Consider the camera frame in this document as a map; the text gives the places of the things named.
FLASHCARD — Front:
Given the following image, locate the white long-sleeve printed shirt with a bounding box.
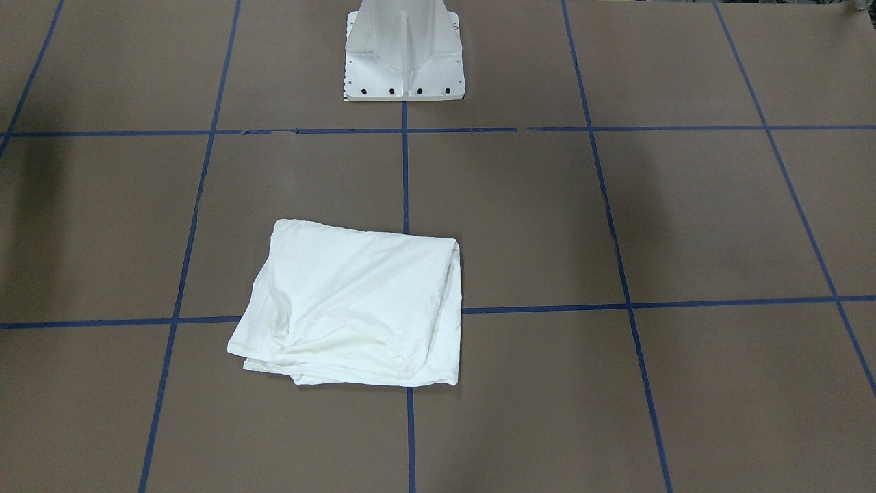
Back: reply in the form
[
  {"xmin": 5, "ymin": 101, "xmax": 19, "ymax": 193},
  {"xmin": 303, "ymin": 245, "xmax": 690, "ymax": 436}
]
[{"xmin": 227, "ymin": 219, "xmax": 463, "ymax": 388}]

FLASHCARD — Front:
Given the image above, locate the white camera mast pedestal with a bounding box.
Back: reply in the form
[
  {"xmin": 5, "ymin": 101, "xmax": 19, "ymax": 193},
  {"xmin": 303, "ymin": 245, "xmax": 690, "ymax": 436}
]
[{"xmin": 342, "ymin": 1, "xmax": 466, "ymax": 102}]

